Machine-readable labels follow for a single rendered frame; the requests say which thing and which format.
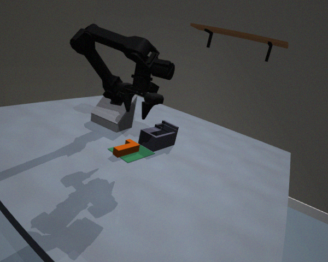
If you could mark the orange l-shaped part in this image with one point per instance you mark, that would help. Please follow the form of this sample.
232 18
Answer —
129 147

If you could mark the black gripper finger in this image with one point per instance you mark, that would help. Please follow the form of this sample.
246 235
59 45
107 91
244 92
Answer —
146 107
127 98

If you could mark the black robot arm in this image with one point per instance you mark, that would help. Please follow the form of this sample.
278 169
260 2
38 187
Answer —
134 47

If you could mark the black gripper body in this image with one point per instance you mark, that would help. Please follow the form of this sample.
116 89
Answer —
140 87

